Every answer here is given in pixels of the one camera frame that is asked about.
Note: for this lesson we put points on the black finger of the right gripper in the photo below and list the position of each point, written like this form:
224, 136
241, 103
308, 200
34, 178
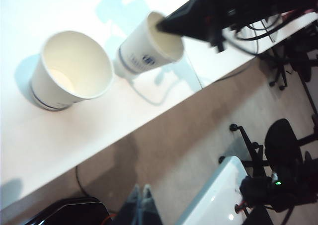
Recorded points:
188, 21

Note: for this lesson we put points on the black glossy object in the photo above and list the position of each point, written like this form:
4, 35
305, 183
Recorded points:
74, 212

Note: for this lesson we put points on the black mesh office chair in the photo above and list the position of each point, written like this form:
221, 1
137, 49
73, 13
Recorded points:
283, 140

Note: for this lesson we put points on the black office chair bases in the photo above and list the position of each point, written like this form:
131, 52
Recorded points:
283, 68

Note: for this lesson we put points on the white paper cup blue logo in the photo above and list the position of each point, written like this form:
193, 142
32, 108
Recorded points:
139, 51
74, 61

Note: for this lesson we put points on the white robot base platform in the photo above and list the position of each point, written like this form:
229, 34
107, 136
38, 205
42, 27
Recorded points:
213, 197

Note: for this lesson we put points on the person in blue jeans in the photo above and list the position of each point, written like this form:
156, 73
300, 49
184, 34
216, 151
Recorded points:
146, 210

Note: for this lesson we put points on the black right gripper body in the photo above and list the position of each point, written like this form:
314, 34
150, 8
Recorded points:
223, 6

